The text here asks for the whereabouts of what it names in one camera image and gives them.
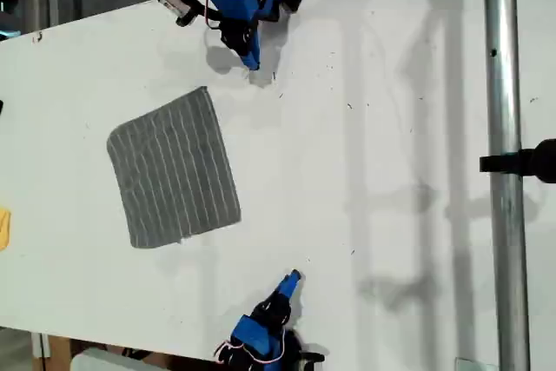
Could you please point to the steel post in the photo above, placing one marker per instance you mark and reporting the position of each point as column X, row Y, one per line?
column 504, row 84

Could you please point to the wooden frame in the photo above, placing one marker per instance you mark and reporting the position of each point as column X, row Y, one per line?
column 61, row 347

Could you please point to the small dark edge clip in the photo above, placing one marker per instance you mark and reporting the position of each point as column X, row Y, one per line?
column 37, row 36

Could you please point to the white box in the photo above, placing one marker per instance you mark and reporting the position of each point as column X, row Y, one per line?
column 100, row 362

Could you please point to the black clamp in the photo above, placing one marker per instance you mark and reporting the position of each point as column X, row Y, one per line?
column 534, row 160

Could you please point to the grey striped towel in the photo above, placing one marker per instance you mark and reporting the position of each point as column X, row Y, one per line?
column 174, row 171

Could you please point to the yellow object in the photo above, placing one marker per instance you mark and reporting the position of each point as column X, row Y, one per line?
column 4, row 229

